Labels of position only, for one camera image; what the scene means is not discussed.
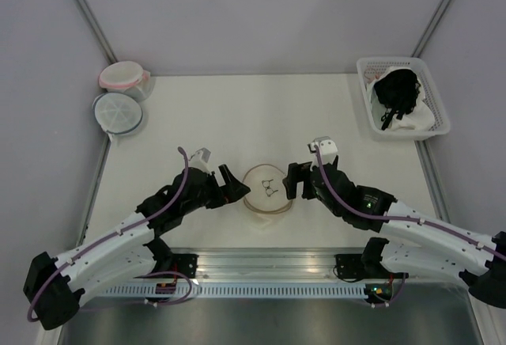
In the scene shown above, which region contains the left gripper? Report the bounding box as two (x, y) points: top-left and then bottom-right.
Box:
(182, 165), (250, 215)

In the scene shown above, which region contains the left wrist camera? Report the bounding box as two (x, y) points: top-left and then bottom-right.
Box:
(189, 147), (211, 174)

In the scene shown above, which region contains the aluminium frame post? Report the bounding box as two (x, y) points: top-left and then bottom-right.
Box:
(411, 0), (454, 58)
(73, 0), (118, 64)

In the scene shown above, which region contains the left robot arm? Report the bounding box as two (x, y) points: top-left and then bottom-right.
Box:
(23, 161), (251, 330)

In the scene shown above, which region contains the right aluminium frame post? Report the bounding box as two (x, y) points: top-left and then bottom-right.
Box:
(411, 0), (454, 58)

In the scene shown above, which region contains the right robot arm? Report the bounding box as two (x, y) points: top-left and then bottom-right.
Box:
(282, 161), (505, 309)

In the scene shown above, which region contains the black lace bra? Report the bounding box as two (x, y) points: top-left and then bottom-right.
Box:
(372, 68), (421, 131)

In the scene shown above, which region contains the aluminium mounting rail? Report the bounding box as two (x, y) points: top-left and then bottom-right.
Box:
(55, 246), (485, 281)

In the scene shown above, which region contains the white slotted cable duct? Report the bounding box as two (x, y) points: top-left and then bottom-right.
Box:
(99, 281), (368, 299)

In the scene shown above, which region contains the white cloth in basket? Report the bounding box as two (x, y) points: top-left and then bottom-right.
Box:
(368, 67), (435, 131)

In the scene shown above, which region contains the beige mesh laundry bag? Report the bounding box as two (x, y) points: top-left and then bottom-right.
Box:
(242, 163), (293, 230)

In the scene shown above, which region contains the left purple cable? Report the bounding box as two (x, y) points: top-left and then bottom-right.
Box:
(25, 146), (189, 321)

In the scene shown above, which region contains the pink trimmed mesh laundry bag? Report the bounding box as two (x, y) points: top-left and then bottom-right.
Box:
(98, 61), (154, 102)

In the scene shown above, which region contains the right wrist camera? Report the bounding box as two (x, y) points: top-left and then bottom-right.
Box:
(308, 136), (338, 165)

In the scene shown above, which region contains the white plastic basket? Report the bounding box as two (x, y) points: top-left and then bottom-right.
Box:
(356, 56), (451, 141)

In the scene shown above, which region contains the left aluminium frame post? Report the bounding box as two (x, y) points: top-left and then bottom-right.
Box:
(73, 0), (118, 64)

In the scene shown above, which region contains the blue trimmed mesh laundry bag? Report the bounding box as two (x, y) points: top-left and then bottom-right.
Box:
(92, 92), (145, 142)

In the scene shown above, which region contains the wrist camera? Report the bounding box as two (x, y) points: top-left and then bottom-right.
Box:
(308, 136), (338, 165)
(189, 147), (211, 174)

